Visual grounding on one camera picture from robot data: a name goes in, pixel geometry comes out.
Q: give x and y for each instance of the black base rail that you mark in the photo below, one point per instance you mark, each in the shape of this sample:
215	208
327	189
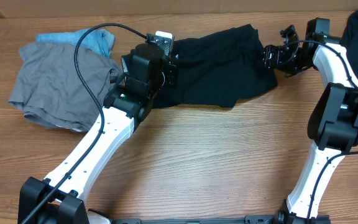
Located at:
216	221

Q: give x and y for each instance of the grey folded garment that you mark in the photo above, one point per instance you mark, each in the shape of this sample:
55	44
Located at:
49	91

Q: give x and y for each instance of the blue folded garment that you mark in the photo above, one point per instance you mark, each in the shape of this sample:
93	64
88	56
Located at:
99	41

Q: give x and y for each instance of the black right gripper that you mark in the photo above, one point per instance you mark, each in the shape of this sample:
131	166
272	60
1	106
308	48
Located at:
270	56

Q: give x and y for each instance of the black shorts with white waistband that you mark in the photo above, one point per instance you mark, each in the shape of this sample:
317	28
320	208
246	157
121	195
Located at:
218	69

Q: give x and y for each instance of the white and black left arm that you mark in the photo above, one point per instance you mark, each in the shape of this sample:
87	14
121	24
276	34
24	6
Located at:
61	196

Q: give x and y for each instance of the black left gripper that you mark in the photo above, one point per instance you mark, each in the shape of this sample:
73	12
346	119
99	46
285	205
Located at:
171	74

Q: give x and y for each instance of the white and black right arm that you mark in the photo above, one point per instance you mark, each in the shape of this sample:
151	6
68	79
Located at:
333	124

